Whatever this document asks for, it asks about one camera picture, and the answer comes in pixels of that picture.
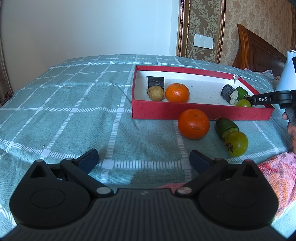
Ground green tomato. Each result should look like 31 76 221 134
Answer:
224 131 248 157
236 99 251 108

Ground green cucumber piece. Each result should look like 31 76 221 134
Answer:
236 86 248 100

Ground dark purple yam piece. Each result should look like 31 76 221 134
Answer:
221 84 239 105

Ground orange mandarin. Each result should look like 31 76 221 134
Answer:
165 83 190 103
178 108 210 140

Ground brown longan fruit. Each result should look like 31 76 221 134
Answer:
147 85 164 101

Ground brown sugarcane piece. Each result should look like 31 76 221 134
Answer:
147 76 165 90

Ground person's right hand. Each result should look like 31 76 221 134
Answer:
281 113 296 154

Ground white electric kettle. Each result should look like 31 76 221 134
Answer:
276 50 296 91

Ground pink clothes by headboard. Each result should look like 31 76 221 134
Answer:
243 68 280 83

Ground pink towel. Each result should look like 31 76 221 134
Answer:
172 153 295 217

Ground wooden headboard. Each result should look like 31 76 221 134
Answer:
232 24 287 76

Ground dark green cucumber end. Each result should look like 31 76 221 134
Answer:
215 118 239 141

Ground green plaid bed sheet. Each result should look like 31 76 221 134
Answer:
1 55 295 240

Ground gold framed wallpaper panel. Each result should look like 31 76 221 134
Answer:
176 0 226 63

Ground red shallow cardboard box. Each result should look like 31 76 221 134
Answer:
131 65 274 121

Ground white wall switch panel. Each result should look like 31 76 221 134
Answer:
193 34 214 49

